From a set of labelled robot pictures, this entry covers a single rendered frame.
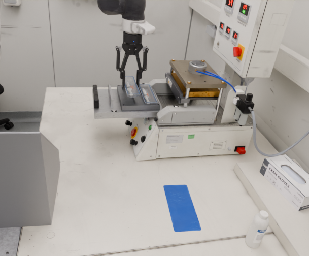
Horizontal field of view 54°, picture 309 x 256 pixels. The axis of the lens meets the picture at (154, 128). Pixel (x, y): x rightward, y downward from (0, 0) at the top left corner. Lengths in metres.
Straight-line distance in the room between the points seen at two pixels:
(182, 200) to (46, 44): 1.97
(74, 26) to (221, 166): 1.80
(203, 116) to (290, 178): 0.42
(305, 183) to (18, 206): 1.03
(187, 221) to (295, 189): 0.42
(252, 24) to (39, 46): 1.96
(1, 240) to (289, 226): 0.96
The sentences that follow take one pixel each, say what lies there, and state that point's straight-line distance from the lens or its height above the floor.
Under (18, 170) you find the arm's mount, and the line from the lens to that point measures 0.97.
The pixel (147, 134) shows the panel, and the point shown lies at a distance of 1.34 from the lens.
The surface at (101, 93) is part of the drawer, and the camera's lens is 1.42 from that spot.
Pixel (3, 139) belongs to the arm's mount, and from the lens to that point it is 0.91.
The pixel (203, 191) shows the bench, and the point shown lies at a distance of 1.27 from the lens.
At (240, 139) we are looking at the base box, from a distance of 1.46.
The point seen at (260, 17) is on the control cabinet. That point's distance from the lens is 1.24.
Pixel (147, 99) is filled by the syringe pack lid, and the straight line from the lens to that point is 1.31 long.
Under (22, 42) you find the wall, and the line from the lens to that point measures 2.82.
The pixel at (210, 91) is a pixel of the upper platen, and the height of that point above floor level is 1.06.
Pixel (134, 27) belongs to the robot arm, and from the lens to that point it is 1.21.
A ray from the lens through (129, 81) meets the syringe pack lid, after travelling 1.38.
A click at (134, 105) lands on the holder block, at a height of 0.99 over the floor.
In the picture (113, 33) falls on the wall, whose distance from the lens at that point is 2.76.
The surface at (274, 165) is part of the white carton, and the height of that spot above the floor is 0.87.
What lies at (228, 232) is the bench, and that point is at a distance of 1.16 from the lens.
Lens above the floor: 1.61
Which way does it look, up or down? 32 degrees down
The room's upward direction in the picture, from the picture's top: 7 degrees clockwise
